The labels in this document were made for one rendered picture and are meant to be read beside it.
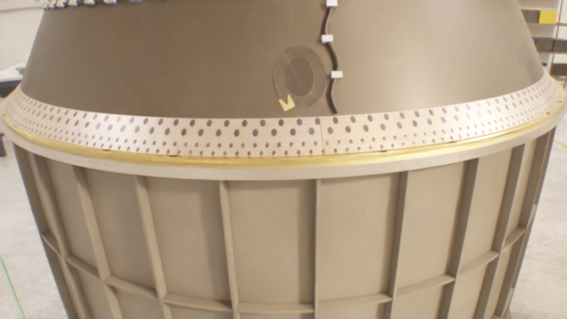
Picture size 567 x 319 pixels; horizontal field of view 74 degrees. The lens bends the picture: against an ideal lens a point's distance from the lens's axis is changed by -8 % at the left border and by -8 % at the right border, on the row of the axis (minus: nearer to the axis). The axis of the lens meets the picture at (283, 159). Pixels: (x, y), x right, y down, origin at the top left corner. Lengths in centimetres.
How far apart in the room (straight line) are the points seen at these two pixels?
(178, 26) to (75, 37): 33
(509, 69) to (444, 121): 32
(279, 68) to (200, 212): 35
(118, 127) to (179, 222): 25
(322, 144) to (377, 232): 26
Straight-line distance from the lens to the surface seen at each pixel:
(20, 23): 753
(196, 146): 83
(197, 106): 87
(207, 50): 90
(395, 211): 94
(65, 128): 107
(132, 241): 106
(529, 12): 734
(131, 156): 88
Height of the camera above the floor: 148
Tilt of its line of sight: 23 degrees down
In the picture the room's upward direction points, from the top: 2 degrees counter-clockwise
